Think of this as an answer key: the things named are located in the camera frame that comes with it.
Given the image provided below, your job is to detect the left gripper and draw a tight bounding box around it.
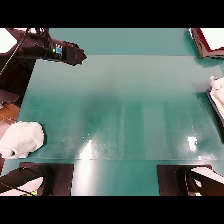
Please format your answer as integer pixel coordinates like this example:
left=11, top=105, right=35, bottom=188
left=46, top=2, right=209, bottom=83
left=63, top=40, right=88, bottom=67

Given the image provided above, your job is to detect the white grey T-shirt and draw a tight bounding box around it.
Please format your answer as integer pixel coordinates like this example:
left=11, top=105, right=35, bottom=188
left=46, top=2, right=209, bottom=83
left=0, top=120, right=46, bottom=160

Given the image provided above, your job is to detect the white garment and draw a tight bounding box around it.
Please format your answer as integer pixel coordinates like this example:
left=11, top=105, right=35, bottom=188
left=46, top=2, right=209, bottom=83
left=208, top=75, right=224, bottom=116

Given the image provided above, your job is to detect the black cable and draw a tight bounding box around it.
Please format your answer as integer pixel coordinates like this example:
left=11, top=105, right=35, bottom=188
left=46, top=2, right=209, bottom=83
left=0, top=30, right=29, bottom=75

